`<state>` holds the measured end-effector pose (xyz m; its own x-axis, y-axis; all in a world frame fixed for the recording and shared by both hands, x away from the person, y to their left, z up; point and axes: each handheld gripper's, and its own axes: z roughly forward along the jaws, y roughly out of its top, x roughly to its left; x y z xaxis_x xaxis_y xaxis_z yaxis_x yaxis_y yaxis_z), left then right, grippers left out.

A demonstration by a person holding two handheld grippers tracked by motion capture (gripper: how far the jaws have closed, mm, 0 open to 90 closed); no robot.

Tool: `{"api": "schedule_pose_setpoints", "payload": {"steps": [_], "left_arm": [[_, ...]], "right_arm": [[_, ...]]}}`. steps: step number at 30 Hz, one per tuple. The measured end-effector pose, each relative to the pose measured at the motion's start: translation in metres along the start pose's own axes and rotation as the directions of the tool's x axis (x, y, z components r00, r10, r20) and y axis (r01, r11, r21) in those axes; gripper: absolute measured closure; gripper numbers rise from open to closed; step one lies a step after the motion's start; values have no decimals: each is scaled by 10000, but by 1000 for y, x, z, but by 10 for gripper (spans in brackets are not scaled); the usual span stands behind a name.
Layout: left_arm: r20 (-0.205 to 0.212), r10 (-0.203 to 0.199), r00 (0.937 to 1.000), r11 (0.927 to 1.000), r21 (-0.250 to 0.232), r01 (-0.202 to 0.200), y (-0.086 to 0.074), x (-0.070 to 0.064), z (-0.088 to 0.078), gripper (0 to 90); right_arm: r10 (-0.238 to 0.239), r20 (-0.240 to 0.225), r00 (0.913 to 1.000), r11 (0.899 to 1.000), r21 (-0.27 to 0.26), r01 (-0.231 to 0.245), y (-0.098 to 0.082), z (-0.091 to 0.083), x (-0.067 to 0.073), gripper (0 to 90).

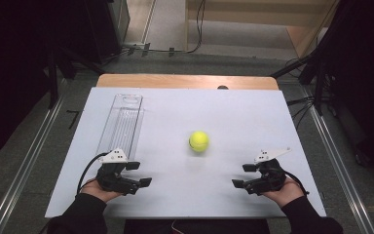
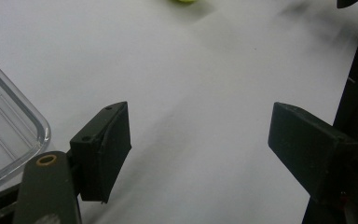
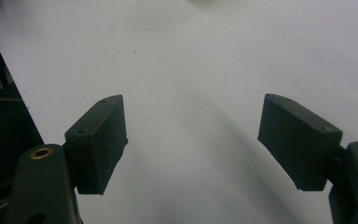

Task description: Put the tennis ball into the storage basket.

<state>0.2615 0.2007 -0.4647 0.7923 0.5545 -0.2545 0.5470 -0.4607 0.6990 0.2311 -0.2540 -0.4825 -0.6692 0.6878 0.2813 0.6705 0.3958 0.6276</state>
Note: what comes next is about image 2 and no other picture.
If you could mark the white table board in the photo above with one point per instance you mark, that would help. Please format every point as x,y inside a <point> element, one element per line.
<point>199,93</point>

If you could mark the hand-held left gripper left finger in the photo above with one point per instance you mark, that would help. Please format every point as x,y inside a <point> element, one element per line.
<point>105,155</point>

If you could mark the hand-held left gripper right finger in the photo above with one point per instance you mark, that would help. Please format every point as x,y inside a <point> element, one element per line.
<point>310,149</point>

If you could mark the clear plastic tray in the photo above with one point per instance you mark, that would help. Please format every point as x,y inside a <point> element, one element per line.
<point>6,130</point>

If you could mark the yellow-green tennis ball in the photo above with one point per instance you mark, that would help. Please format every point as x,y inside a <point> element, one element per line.
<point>185,1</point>

